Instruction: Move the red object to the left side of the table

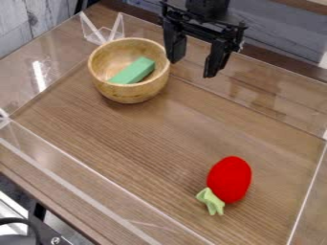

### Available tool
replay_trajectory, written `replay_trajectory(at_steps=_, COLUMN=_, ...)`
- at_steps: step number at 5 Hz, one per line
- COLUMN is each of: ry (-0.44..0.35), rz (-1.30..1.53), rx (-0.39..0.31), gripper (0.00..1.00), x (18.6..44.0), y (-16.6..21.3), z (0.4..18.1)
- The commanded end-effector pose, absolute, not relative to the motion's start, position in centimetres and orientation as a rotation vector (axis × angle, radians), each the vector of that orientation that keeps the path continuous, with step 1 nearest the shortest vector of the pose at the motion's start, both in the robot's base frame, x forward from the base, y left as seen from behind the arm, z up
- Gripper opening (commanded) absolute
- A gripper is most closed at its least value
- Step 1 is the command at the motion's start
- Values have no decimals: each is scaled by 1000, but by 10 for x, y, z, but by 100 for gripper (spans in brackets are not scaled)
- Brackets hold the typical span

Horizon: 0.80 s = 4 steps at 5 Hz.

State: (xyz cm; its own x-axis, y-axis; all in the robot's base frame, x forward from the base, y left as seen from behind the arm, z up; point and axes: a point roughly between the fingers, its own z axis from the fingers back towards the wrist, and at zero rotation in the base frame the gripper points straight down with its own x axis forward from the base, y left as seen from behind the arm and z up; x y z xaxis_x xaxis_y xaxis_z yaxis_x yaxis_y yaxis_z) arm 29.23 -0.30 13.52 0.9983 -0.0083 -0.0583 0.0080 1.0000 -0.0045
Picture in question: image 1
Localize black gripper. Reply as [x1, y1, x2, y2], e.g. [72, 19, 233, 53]
[161, 0, 249, 78]

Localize red plush strawberry toy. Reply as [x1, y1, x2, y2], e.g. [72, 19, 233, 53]
[195, 156, 253, 215]

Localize green rectangular block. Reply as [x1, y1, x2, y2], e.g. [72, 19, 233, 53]
[108, 56, 155, 84]

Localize wooden bowl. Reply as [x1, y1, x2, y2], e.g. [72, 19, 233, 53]
[87, 37, 170, 104]

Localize clear acrylic corner bracket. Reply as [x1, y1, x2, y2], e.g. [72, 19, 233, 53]
[79, 12, 126, 45]

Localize clear acrylic tray wall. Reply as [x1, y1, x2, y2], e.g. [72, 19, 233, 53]
[0, 109, 214, 245]

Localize black cable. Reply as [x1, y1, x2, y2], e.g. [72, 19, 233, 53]
[0, 217, 43, 245]

